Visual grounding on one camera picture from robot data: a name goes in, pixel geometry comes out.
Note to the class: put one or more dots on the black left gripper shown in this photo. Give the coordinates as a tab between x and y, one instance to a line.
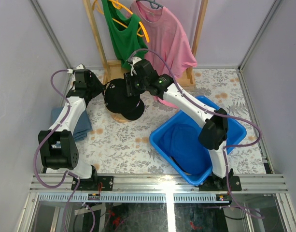
97	83

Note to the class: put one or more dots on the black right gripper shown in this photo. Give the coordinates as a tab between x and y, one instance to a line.
129	79

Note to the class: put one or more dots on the black baseball cap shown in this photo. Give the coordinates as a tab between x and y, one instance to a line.
117	101

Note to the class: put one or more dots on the blue baseball cap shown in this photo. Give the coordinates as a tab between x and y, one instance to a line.
180	143

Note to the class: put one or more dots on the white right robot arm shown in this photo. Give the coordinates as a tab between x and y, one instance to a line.
214	124

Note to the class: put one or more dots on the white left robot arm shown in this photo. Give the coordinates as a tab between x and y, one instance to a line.
57	147

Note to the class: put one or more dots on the wooden hat stand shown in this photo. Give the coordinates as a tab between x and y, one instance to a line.
119	118

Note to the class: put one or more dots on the green tank top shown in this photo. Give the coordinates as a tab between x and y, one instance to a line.
123	33

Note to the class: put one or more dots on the folded blue denim cloth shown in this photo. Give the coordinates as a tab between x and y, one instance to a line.
83	126

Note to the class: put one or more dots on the pink t-shirt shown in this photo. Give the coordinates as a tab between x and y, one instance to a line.
167	37

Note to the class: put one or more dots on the grey clothes hanger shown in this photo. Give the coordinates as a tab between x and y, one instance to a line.
153	4

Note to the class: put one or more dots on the blue plastic bin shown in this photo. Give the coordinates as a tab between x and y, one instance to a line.
198	140

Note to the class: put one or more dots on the aluminium mounting rail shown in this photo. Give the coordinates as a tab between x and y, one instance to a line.
132	188

